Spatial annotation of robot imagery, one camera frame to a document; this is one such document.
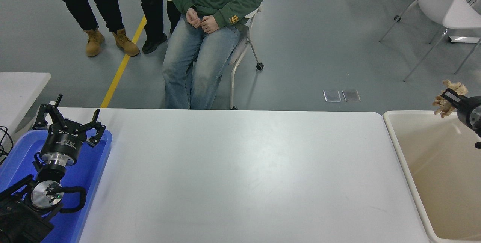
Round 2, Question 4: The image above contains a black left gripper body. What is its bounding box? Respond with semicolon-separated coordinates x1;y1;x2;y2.
41;123;89;158

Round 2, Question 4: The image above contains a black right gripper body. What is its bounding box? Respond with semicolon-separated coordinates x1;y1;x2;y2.
457;95;481;130

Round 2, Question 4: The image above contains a tan paper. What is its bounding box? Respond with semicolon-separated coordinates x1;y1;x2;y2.
432;80;469;118

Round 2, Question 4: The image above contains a person's right hand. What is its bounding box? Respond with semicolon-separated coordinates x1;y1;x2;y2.
186;6;202;29

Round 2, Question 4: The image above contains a person's left hand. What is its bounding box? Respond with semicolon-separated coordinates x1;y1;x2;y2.
201;15;219;33

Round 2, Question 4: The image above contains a white side table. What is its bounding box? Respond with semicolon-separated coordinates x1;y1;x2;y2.
0;72;51;138

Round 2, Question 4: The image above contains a blue plastic tray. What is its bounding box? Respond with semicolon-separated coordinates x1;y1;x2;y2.
0;128;113;243

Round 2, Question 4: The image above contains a white table foot bar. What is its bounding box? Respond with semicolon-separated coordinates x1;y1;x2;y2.
448;36;481;44

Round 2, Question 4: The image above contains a large pale plastic bin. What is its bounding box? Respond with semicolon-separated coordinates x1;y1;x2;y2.
383;110;481;243

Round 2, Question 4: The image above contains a grey chair with casters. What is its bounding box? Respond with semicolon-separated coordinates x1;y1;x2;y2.
228;5;265;110

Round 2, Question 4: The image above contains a black cable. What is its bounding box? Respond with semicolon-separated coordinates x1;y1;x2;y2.
0;125;15;165

